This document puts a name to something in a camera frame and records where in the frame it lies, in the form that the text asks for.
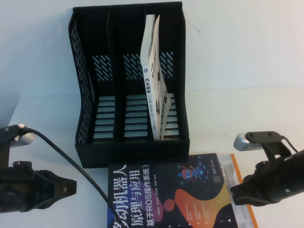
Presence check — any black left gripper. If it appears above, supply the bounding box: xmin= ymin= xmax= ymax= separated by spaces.
xmin=0 ymin=161 xmax=77 ymax=213

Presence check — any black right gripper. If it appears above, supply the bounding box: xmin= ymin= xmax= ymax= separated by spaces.
xmin=229 ymin=160 xmax=288 ymax=207

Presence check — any dark colourful robotics book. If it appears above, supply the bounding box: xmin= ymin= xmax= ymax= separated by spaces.
xmin=107 ymin=152 xmax=239 ymax=228

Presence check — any white orange ROS2 book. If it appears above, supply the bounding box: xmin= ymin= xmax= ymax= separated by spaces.
xmin=219 ymin=153 xmax=259 ymax=228

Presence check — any black plastic book stand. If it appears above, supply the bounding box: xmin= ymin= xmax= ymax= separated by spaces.
xmin=68 ymin=1 xmax=191 ymax=169

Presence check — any white book with black print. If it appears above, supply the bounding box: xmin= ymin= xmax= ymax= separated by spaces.
xmin=139 ymin=14 xmax=178 ymax=141

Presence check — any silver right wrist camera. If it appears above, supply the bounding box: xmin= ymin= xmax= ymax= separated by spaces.
xmin=233 ymin=133 xmax=264 ymax=152

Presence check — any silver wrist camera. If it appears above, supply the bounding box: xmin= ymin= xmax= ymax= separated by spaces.
xmin=9 ymin=131 xmax=36 ymax=149
xmin=233 ymin=133 xmax=264 ymax=152

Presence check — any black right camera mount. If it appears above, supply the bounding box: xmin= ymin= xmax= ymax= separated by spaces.
xmin=245 ymin=131 xmax=297 ymax=167

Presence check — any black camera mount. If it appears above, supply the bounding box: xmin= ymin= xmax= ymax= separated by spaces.
xmin=0 ymin=123 xmax=26 ymax=167
xmin=245 ymin=131 xmax=297 ymax=167

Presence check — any thin black right cable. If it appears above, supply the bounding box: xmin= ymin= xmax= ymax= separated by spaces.
xmin=281 ymin=135 xmax=301 ymax=154

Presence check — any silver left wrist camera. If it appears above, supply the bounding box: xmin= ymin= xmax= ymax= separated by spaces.
xmin=9 ymin=131 xmax=36 ymax=149

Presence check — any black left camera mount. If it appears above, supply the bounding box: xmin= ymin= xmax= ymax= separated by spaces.
xmin=0 ymin=123 xmax=26 ymax=167

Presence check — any thin dark wire on wall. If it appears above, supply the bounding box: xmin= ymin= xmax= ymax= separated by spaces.
xmin=185 ymin=19 xmax=201 ymax=34

